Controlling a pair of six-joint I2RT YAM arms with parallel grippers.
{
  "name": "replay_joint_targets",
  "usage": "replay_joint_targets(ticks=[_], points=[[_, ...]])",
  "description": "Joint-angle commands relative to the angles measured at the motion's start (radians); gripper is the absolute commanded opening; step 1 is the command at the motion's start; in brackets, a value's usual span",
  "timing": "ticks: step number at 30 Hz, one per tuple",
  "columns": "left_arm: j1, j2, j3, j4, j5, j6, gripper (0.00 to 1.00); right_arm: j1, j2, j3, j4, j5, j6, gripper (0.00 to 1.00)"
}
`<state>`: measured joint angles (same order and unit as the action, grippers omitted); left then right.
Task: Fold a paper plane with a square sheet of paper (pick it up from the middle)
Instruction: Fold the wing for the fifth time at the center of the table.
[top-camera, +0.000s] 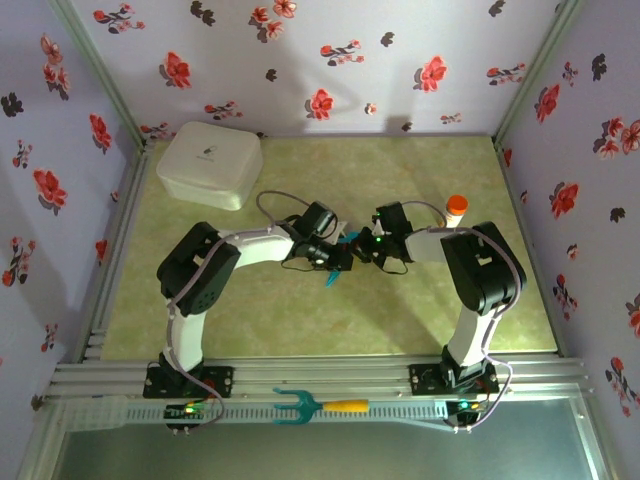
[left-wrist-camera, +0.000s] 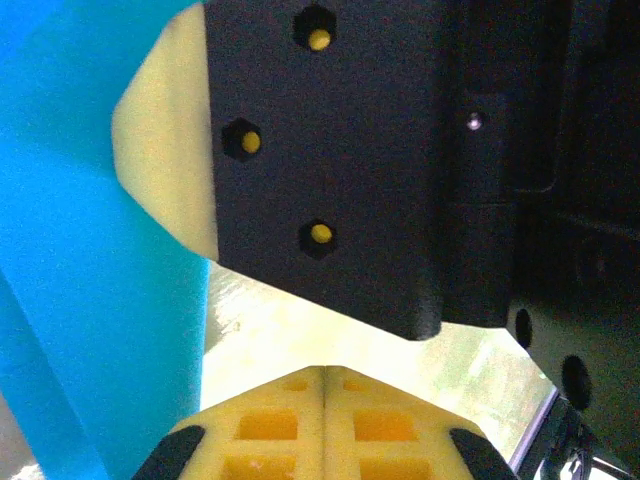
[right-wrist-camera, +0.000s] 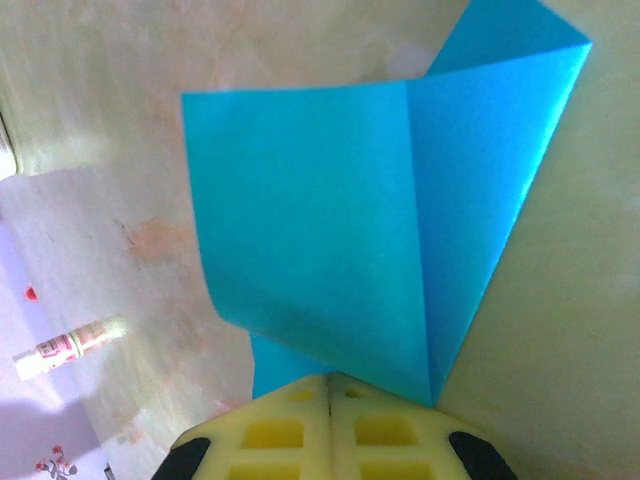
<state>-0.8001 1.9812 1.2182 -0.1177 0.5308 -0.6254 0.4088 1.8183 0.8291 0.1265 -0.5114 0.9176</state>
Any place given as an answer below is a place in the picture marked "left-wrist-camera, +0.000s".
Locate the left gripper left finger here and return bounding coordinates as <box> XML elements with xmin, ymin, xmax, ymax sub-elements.
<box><xmin>132</xmin><ymin>366</ymin><xmax>326</xmax><ymax>480</ymax></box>

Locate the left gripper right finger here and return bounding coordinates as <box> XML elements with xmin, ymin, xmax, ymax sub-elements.
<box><xmin>324</xmin><ymin>366</ymin><xmax>519</xmax><ymax>480</ymax></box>

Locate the teal cloth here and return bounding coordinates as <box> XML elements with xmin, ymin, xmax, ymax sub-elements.
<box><xmin>0</xmin><ymin>0</ymin><xmax>211</xmax><ymax>480</ymax></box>

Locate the aluminium side rail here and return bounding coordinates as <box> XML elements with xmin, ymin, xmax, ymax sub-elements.
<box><xmin>507</xmin><ymin>389</ymin><xmax>564</xmax><ymax>469</ymax></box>

